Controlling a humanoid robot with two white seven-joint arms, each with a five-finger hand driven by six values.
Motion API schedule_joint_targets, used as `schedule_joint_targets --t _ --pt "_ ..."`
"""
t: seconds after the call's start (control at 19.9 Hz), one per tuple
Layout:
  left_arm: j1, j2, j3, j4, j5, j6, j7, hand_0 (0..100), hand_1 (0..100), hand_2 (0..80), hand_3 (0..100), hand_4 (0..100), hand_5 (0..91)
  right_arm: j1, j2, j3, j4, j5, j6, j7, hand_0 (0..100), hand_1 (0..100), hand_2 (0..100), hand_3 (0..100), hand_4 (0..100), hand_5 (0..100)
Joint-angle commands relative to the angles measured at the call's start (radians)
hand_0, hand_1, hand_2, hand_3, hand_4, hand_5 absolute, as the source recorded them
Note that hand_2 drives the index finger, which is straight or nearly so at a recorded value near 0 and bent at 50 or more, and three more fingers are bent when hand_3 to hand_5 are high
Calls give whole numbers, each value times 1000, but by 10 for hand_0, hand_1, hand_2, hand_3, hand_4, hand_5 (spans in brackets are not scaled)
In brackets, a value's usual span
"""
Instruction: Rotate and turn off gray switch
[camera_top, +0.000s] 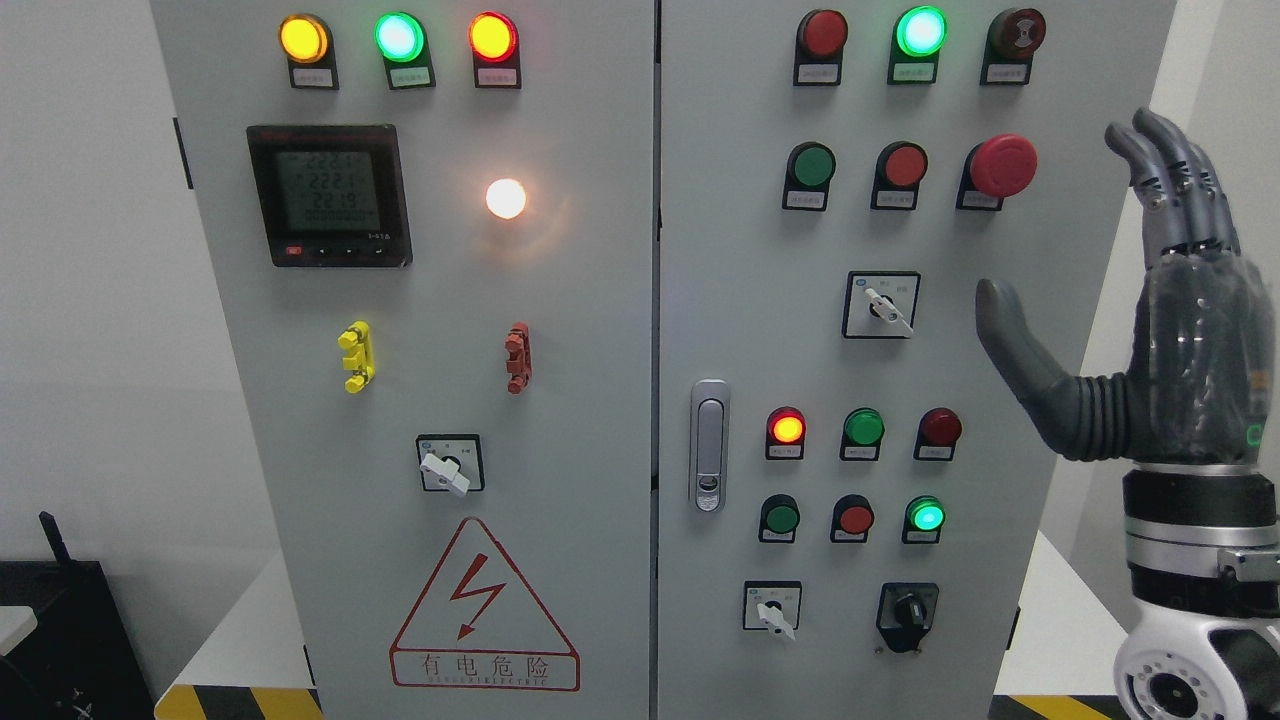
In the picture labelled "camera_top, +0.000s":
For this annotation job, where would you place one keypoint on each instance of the gray robotic hand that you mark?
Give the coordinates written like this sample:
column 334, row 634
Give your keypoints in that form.
column 1198, row 387

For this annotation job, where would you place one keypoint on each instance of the gray rotary switch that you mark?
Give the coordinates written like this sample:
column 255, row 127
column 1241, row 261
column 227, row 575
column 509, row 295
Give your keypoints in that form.
column 880, row 305
column 772, row 607

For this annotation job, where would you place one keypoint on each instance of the red emergency stop button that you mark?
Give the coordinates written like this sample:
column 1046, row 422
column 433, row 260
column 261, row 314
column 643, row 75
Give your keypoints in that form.
column 995, row 169

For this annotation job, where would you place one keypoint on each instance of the lit green push button lower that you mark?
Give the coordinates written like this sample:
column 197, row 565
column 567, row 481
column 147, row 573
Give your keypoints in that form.
column 924, row 517

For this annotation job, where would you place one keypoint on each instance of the green indicator middle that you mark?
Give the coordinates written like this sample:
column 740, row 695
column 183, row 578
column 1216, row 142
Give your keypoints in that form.
column 861, row 438

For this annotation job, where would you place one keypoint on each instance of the red push button lower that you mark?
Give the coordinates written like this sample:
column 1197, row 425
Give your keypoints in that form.
column 851, row 520

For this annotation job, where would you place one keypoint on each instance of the red push button upper row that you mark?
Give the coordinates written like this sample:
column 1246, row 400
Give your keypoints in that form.
column 900, row 167

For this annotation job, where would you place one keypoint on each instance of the dark red buzzer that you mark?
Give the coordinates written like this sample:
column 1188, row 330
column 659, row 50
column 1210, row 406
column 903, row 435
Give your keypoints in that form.
column 1013, row 38

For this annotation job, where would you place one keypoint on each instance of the lit red indicator middle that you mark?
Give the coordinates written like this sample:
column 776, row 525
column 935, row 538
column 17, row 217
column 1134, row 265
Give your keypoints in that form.
column 785, row 434

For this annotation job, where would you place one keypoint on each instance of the green push button upper row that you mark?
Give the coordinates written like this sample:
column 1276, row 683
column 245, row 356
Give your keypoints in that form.
column 809, row 170

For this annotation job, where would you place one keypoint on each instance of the green lit indicator top right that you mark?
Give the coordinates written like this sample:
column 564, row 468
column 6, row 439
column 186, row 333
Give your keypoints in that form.
column 916, row 41

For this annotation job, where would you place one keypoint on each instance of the red indicator light top right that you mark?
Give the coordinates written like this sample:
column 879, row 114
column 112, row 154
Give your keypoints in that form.
column 819, row 48

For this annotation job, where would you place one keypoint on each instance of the red toggle clip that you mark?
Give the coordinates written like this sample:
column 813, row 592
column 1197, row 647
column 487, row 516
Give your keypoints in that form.
column 519, row 360

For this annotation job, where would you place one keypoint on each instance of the gray electrical control cabinet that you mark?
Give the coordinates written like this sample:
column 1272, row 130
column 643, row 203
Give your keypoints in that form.
column 652, row 138

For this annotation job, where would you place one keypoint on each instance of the white glowing indicator light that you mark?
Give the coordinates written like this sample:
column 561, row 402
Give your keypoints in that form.
column 506, row 198

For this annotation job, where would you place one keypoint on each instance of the red electric hazard warning sticker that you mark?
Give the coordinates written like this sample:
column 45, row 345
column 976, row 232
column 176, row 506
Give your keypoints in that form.
column 478, row 624

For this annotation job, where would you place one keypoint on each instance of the red-orange indicator light top left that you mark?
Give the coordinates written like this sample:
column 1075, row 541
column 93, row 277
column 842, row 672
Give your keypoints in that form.
column 493, row 39

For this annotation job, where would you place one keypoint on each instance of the yellow toggle clip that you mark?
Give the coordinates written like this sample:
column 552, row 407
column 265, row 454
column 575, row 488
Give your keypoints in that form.
column 358, row 359

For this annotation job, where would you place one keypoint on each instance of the green indicator light top left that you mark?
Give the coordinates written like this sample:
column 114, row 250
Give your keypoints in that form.
column 404, row 49

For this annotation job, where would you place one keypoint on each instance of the black digital power meter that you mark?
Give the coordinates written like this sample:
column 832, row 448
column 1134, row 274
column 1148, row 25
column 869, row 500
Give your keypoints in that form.
column 331, row 195

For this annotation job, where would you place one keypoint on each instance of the yellow indicator light top left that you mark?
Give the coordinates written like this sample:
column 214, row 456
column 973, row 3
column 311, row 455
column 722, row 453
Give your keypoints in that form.
column 308, row 46

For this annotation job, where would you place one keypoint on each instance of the black box with antenna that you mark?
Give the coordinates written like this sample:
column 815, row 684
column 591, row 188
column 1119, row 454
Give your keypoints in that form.
column 78, row 662

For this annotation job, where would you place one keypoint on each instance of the black rotary switch bottom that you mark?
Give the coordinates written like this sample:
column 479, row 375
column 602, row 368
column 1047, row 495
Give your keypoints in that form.
column 906, row 613

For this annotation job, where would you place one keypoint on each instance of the gray rotary switch bottom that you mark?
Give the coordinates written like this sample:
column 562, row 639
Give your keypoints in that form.
column 772, row 607

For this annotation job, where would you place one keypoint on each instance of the silver door handle lock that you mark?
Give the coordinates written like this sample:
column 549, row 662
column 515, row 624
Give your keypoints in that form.
column 709, row 415

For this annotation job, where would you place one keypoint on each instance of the gray rotary switch left door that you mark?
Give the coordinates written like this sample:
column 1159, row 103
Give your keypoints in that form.
column 451, row 463

